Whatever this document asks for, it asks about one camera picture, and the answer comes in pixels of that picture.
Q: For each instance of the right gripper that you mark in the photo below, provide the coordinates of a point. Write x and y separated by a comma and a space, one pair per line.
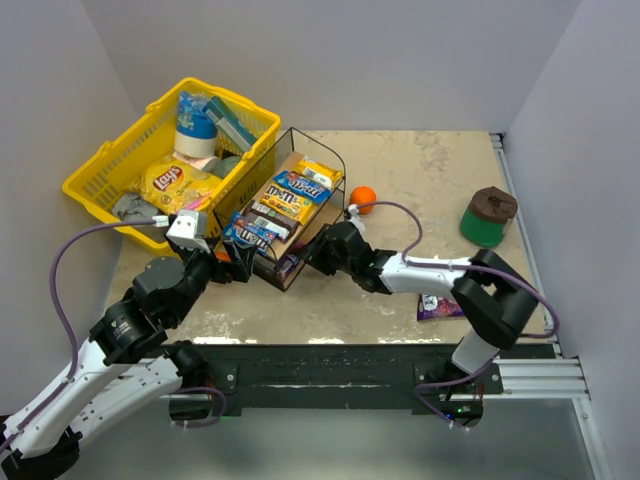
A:
320, 248

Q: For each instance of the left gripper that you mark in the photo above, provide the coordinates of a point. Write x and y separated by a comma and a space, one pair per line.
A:
223, 262

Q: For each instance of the blue M&M's bag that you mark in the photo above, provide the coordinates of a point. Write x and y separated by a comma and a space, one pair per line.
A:
245, 232
303, 186

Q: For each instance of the purple Fox's candy bag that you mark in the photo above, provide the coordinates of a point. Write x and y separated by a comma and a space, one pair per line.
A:
276, 272

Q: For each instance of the brown chocolate bag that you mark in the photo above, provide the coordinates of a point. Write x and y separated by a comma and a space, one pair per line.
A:
270, 219

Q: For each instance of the yellow M&M's bag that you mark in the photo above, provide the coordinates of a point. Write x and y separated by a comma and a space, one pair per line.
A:
289, 204

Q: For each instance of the small yellow snack bar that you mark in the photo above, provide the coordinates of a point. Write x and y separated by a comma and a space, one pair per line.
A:
318, 172

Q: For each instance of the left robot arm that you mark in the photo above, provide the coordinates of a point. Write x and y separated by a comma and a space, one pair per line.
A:
124, 364

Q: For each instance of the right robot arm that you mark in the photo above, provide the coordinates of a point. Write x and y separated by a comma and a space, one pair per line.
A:
496, 301

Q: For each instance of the orange near shelf back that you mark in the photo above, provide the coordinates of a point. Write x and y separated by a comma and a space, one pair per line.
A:
364, 197

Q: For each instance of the pink package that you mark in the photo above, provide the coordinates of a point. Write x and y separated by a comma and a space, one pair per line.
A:
198, 204

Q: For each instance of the green round ball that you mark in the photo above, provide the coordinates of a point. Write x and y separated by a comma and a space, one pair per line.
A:
227, 165

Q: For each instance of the yellow Lay's chips bag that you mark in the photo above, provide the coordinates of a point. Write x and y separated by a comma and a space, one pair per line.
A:
168, 184

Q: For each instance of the pink tissue roll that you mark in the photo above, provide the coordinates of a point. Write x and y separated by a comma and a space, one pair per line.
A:
205, 164

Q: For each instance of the grey crumpled cloth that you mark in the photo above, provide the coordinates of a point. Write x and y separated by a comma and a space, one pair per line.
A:
133, 210

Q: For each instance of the teal box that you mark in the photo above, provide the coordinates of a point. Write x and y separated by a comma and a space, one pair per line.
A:
229, 124

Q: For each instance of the yellow plastic basket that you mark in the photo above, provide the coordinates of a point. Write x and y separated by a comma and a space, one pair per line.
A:
105, 177

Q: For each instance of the green cup brown lid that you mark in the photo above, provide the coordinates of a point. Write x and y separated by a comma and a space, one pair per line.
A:
488, 216

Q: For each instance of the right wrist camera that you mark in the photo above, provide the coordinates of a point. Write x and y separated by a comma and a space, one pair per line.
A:
352, 215

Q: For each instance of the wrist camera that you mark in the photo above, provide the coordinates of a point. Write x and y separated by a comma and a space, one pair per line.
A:
352, 215
187, 229

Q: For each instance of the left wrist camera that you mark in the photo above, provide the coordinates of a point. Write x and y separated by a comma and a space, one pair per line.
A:
187, 229

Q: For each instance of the wood and wire shelf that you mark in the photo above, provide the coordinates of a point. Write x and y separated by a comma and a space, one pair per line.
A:
284, 155

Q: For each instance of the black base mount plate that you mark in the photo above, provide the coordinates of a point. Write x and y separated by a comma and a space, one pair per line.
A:
328, 376

